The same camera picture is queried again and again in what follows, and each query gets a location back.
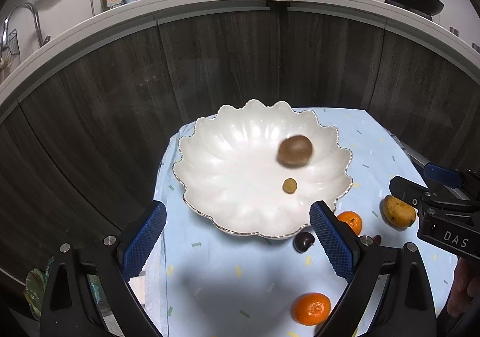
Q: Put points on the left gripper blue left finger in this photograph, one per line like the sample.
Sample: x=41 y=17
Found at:
x=139 y=238

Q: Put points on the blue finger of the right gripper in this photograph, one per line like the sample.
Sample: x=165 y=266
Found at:
x=445 y=176

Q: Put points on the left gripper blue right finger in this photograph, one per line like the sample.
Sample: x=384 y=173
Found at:
x=337 y=239

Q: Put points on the orange mandarin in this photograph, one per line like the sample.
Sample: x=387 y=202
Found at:
x=311 y=309
x=353 y=220

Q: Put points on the tan longan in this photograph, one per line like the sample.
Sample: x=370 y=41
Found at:
x=289 y=186

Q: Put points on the brown kiwi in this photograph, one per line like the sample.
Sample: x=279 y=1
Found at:
x=295 y=151

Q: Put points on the chrome kitchen faucet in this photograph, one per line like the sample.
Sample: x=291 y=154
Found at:
x=24 y=19

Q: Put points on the right hand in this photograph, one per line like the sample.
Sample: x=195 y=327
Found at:
x=465 y=287

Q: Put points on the yellow brown mango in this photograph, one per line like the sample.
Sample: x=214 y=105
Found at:
x=398 y=213

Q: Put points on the light blue patterned cloth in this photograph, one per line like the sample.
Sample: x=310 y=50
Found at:
x=200 y=281

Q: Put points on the white scalloped ceramic bowl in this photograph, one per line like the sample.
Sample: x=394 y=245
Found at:
x=231 y=176

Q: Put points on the wire sponge basket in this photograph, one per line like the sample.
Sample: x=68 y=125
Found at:
x=12 y=52

